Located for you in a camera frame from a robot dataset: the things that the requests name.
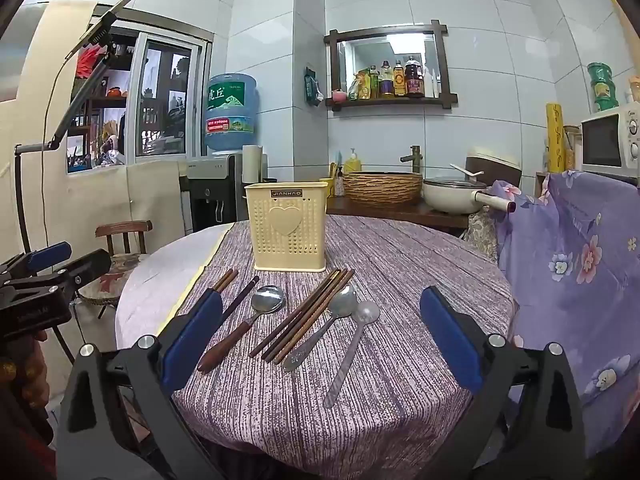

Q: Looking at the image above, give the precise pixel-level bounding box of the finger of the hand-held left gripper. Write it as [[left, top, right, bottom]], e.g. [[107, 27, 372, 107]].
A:
[[0, 241, 73, 281], [10, 248, 112, 293]]

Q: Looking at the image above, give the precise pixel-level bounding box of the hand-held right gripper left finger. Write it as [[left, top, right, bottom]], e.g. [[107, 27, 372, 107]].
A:
[[56, 287, 226, 480]]

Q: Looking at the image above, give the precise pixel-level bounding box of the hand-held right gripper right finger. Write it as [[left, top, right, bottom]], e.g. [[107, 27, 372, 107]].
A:
[[419, 286, 587, 480]]

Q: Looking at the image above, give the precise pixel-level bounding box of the wooden-handled metal spoon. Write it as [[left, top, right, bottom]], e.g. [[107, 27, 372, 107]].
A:
[[197, 285, 286, 374]]

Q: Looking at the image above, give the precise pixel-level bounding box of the metal spoon with patterned handle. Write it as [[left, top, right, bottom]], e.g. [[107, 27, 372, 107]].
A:
[[322, 301, 381, 409]]

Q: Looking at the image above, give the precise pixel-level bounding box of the large metal spoon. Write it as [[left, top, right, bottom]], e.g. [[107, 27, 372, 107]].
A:
[[282, 285, 359, 374]]

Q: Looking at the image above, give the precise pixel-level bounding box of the cream plastic utensil holder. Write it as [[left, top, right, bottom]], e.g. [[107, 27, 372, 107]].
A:
[[244, 181, 329, 273]]

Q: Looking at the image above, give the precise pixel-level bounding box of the person's left forearm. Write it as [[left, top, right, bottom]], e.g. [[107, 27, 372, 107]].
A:
[[0, 410, 58, 480]]

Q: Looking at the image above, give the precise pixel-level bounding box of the person's left hand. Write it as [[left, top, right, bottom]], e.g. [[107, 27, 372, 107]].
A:
[[0, 332, 51, 443]]

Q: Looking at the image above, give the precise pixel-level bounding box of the printed chair cushion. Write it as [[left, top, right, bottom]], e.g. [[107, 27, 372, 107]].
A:
[[80, 254, 151, 307]]

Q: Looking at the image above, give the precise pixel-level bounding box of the wooden chair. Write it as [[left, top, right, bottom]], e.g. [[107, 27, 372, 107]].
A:
[[75, 220, 153, 361]]

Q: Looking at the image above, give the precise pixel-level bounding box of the purple striped tablecloth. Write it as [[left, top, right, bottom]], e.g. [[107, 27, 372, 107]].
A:
[[172, 215, 516, 480]]

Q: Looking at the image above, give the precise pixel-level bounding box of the brown paisley cloth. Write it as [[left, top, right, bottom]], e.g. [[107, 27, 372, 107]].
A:
[[465, 207, 501, 266]]

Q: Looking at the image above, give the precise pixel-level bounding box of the dark wooden washstand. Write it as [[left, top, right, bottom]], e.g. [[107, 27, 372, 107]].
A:
[[326, 195, 471, 233]]

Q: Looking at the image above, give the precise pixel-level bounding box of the white pot with glass lid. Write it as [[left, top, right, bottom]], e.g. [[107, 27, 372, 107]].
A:
[[423, 176, 517, 216]]

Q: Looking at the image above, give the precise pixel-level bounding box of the grey water dispenser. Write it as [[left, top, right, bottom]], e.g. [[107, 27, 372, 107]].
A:
[[186, 154, 238, 231]]

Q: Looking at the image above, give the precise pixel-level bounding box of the purple floral cloth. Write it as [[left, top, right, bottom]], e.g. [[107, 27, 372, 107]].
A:
[[487, 169, 640, 456]]

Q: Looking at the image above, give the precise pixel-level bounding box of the black floor stand with panel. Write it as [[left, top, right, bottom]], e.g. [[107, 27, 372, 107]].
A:
[[14, 0, 133, 261]]

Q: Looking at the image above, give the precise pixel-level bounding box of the sliding window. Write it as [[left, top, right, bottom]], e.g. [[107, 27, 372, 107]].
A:
[[65, 5, 216, 176]]

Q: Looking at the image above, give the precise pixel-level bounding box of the woven pattern wash basin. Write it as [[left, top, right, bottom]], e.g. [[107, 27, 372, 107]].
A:
[[343, 171, 424, 207]]

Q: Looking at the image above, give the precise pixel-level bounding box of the brown and white rice cooker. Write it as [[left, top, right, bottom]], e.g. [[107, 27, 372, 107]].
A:
[[465, 146, 522, 188]]

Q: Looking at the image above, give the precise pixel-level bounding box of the bronze faucet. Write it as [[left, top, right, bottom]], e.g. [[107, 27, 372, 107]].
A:
[[400, 145, 423, 174]]

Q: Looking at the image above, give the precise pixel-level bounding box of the white paper towel roll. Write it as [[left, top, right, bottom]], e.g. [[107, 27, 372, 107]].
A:
[[242, 144, 264, 183]]

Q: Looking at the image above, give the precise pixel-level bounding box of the red flower decoration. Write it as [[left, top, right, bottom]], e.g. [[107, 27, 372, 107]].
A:
[[77, 42, 108, 78]]

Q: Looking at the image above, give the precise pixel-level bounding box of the blue water jug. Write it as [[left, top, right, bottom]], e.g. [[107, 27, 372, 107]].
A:
[[204, 73, 261, 156]]

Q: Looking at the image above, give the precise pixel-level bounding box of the yellow roll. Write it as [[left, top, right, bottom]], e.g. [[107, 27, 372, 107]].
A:
[[545, 103, 566, 175]]

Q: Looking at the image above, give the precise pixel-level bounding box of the wooden framed mirror shelf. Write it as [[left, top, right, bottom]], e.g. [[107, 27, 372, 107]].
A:
[[324, 20, 459, 112]]

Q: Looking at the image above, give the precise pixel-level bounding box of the white microwave oven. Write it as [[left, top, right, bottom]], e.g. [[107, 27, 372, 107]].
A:
[[580, 101, 640, 178]]

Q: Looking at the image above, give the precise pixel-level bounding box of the dark sauce bottle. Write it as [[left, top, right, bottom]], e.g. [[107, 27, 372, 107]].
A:
[[405, 56, 426, 98]]

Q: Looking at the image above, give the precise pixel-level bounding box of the yellow oil bottle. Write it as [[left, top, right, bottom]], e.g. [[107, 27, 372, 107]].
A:
[[379, 60, 396, 98]]

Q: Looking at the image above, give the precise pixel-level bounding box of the yellow green seasoning packet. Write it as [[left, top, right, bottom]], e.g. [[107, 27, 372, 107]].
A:
[[348, 71, 373, 101]]

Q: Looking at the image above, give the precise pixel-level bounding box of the green container stack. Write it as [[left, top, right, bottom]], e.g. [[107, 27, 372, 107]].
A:
[[586, 61, 620, 114]]

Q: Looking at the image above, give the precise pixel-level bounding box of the green wall-mounted pouch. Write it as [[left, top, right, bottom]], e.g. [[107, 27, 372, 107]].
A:
[[304, 66, 325, 107]]

